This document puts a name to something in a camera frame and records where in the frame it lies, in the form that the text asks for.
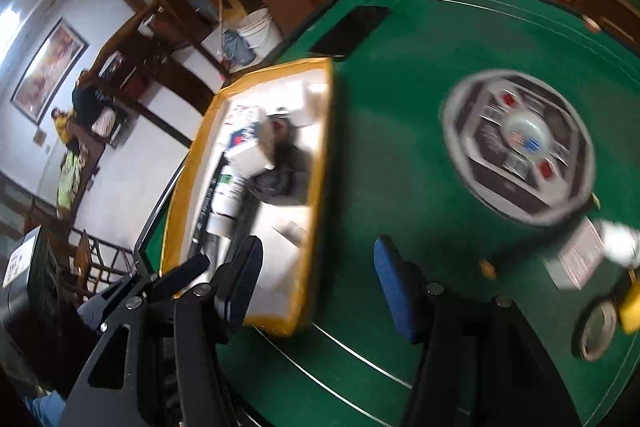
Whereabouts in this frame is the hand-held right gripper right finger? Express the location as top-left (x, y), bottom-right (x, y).
top-left (374, 234), bottom-right (581, 427)

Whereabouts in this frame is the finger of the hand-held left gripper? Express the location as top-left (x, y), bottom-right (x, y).
top-left (145, 253), bottom-right (212, 306)
top-left (76, 273), bottom-right (152, 334)

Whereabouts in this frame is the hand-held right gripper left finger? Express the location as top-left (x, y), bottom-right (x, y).
top-left (59, 234), bottom-right (265, 427)

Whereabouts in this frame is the white bottle green label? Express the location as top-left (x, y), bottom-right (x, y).
top-left (211, 163), bottom-right (247, 221)
top-left (599, 218), bottom-right (640, 269)

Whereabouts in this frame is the white charger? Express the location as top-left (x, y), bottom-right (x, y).
top-left (223, 141), bottom-right (276, 181)

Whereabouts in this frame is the yellow cardboard box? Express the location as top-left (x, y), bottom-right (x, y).
top-left (159, 57), bottom-right (335, 339)

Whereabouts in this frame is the small grey white box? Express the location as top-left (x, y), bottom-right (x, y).
top-left (544, 216), bottom-right (607, 292)

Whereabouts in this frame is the round yellow tin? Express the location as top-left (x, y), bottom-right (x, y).
top-left (616, 266), bottom-right (640, 334)

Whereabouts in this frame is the wooden chair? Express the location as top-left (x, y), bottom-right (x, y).
top-left (30, 197), bottom-right (137, 304)

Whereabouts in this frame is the person's leg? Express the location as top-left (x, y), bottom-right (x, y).
top-left (24, 393), bottom-right (67, 427)

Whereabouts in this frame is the pink backpack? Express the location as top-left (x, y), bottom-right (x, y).
top-left (91, 106), bottom-right (119, 138)

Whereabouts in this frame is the round dice control panel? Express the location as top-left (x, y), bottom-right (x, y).
top-left (439, 68), bottom-right (597, 227)

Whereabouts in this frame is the white plastic bucket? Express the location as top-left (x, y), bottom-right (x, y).
top-left (234, 7), bottom-right (284, 64)

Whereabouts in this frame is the black phone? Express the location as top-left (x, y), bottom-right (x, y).
top-left (309, 5), bottom-right (392, 58)

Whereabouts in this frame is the framed wall painting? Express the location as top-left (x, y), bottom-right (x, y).
top-left (9, 17), bottom-right (91, 126)

